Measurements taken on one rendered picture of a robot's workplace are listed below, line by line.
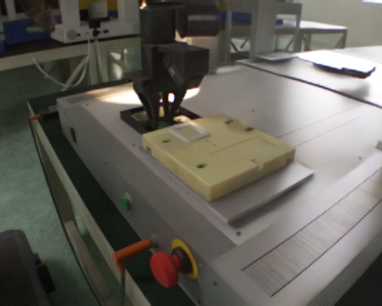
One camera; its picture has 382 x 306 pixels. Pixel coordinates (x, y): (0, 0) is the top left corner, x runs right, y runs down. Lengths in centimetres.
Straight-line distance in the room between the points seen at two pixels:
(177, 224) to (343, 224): 19
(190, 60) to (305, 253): 27
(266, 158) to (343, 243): 14
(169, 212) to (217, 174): 7
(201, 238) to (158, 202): 8
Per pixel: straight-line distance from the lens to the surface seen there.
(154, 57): 46
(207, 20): 50
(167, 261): 32
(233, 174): 36
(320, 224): 37
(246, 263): 31
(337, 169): 49
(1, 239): 136
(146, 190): 40
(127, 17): 284
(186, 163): 38
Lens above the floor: 109
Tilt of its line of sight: 29 degrees down
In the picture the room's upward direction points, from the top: straight up
